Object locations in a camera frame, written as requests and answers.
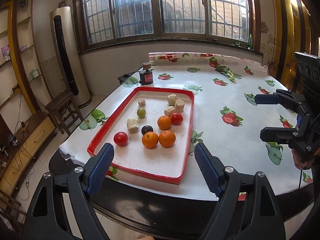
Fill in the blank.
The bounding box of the red tomato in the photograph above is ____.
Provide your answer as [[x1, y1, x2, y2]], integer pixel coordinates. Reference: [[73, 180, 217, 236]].
[[113, 132, 129, 146], [170, 113, 183, 125]]

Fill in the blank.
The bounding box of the orange mandarin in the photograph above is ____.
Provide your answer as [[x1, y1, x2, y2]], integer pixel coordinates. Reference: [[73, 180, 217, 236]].
[[142, 132, 158, 148], [158, 130, 176, 147], [157, 115, 171, 131]]

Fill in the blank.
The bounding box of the beige block tall striped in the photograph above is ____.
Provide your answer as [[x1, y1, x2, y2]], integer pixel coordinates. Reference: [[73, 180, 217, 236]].
[[126, 118, 139, 134]]

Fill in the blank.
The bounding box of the dark plum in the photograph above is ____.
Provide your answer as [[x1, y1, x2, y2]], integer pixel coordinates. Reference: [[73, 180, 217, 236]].
[[141, 125, 153, 135]]

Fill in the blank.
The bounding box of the small beige block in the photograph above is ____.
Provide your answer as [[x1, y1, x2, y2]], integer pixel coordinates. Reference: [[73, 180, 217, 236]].
[[138, 98, 146, 107]]

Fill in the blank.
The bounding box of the green grape tomato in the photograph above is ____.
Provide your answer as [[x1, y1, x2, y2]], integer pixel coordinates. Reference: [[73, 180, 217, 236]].
[[137, 107, 146, 119]]

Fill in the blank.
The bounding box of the right hand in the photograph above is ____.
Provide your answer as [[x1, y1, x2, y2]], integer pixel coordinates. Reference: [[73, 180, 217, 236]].
[[291, 149, 320, 170]]

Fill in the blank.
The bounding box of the green leafy vegetable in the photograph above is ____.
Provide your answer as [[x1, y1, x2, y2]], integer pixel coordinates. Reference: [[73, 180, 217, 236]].
[[215, 66, 235, 83]]

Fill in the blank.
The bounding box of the green bottle on sill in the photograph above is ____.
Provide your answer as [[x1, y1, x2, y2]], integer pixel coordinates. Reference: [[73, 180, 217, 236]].
[[248, 34, 253, 50]]

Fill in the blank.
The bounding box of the wooden shelf unit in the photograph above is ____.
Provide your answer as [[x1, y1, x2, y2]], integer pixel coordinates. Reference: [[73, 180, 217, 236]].
[[1, 0, 55, 197]]

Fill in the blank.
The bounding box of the wooden stool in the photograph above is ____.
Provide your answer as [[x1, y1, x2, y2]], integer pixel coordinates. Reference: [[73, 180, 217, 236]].
[[45, 91, 84, 135]]

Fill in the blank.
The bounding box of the red rimmed white tray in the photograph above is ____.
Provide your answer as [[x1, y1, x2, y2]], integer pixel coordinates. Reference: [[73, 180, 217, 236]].
[[87, 87, 194, 184]]

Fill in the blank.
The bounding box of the black jar red label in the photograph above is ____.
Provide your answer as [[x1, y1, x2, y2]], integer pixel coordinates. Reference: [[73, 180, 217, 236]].
[[139, 62, 153, 86]]

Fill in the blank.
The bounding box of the standing air conditioner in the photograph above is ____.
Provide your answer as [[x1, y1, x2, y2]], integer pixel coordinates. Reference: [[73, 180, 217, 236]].
[[49, 7, 92, 108]]

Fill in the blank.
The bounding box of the purple plush toy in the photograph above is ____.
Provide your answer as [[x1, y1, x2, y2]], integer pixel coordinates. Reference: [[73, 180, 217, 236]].
[[1, 47, 11, 62]]

